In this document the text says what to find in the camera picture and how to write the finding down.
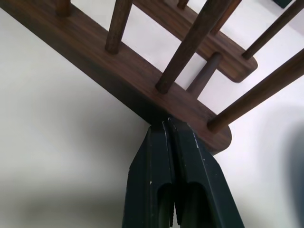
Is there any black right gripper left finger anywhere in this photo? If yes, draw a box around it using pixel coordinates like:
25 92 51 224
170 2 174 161
121 120 176 228

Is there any dark wooden dish rack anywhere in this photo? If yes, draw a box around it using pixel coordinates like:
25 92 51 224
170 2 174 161
0 0 304 153

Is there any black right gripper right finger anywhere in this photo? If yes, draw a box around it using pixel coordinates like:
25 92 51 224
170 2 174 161
168 117 246 228

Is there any black button box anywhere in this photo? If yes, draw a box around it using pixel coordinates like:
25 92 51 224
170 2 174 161
276 0 294 10

